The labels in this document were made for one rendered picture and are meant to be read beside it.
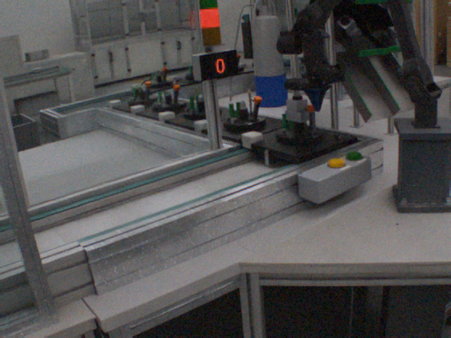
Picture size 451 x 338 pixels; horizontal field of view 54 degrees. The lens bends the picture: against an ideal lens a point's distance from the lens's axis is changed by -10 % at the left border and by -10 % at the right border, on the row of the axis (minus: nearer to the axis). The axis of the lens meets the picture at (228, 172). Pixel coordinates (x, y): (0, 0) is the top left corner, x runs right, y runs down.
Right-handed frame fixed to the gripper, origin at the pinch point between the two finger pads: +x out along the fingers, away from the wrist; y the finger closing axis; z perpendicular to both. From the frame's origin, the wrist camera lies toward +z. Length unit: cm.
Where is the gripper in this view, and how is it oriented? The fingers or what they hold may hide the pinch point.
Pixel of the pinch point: (316, 99)
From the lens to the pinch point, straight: 131.7
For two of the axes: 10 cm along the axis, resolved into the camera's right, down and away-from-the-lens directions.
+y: 8.0, -2.7, 5.4
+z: 5.9, 2.1, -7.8
